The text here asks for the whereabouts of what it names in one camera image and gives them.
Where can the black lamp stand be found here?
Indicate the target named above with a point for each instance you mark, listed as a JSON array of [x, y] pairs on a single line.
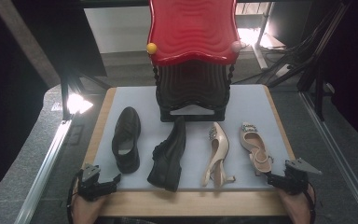
[[66, 99]]

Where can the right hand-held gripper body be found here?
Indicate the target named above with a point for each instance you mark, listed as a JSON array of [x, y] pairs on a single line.
[[295, 179]]

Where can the white board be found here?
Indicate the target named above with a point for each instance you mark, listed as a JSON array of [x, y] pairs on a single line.
[[118, 28]]

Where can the black tripod stands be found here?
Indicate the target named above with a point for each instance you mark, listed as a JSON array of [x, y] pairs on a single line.
[[310, 59]]

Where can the person's left hand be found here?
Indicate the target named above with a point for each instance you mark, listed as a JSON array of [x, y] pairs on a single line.
[[87, 210]]

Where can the grey foam mat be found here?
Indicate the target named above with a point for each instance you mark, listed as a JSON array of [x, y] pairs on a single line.
[[195, 174]]

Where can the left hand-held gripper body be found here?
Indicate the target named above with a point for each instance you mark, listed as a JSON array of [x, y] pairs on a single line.
[[90, 186]]

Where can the beige heeled shoe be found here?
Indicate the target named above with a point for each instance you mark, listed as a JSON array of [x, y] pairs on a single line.
[[219, 146], [254, 143]]

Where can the aluminium rail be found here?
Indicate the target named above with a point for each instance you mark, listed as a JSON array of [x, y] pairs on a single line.
[[43, 174], [338, 155]]

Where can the black leather shoe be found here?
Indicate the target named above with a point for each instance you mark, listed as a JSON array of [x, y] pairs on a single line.
[[169, 158], [127, 137]]

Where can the red and black shoe rack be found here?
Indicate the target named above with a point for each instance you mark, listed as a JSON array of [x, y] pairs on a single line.
[[194, 34]]

